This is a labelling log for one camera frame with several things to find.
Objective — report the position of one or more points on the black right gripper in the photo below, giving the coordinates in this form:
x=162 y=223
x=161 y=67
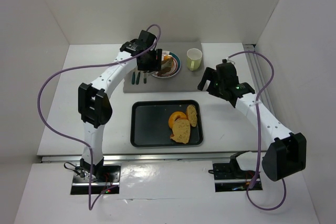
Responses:
x=211 y=83

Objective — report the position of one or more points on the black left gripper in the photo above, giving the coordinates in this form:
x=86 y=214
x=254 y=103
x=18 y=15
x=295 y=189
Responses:
x=148 y=67

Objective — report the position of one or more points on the brown chocolate croissant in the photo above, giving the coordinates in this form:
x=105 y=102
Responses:
x=163 y=71

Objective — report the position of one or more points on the metal tongs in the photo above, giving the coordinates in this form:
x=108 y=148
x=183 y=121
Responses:
x=148 y=73

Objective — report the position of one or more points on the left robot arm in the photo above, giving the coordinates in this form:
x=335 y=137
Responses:
x=94 y=98

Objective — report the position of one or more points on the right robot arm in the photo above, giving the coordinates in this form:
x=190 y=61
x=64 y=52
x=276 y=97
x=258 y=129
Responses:
x=286 y=151

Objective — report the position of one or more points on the large front bread slice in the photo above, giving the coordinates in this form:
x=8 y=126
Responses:
x=181 y=131

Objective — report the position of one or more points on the white plate green red rim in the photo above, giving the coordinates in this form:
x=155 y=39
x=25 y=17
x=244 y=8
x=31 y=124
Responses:
x=175 y=69

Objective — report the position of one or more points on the light green mug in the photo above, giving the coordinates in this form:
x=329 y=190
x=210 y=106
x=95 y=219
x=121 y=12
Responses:
x=194 y=59

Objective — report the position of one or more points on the grey placemat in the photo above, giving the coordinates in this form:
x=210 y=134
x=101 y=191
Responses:
x=184 y=81

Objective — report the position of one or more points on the orange glazed donut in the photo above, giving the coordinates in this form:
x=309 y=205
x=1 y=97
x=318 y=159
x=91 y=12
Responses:
x=174 y=116

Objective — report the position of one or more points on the black baking tray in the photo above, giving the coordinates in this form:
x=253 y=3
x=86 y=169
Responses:
x=150 y=124

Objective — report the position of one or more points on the aluminium rail right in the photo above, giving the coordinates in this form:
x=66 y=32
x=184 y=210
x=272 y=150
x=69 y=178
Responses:
x=257 y=76

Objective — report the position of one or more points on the aluminium rail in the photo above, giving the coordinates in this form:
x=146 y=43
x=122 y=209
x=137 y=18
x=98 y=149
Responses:
x=145 y=157
x=257 y=76

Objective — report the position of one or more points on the aluminium rail front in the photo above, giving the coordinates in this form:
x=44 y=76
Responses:
x=145 y=157

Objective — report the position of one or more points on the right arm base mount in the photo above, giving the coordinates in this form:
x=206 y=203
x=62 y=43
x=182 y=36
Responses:
x=229 y=176

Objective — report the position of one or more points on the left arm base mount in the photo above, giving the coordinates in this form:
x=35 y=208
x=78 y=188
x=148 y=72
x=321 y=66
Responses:
x=107 y=182

